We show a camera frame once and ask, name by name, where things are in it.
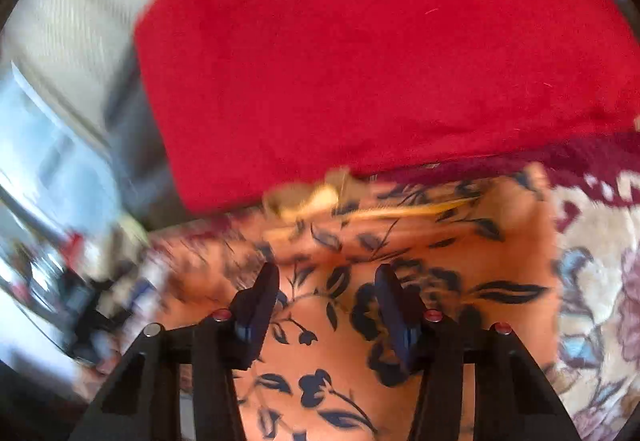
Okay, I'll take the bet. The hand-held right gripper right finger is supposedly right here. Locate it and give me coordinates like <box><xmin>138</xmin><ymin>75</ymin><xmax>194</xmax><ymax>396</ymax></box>
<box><xmin>375</xmin><ymin>265</ymin><xmax>583</xmax><ymax>441</ymax></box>

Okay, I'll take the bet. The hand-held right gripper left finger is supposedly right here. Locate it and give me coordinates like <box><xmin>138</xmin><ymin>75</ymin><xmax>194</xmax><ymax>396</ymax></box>
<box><xmin>67</xmin><ymin>262</ymin><xmax>281</xmax><ymax>441</ymax></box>

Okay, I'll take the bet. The orange floral garment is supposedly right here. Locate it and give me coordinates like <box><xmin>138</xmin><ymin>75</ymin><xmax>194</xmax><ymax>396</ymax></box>
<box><xmin>150</xmin><ymin>161</ymin><xmax>561</xmax><ymax>441</ymax></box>

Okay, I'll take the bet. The red blanket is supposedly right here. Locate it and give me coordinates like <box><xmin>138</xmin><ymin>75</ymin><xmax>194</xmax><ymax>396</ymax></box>
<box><xmin>134</xmin><ymin>0</ymin><xmax>640</xmax><ymax>227</ymax></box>

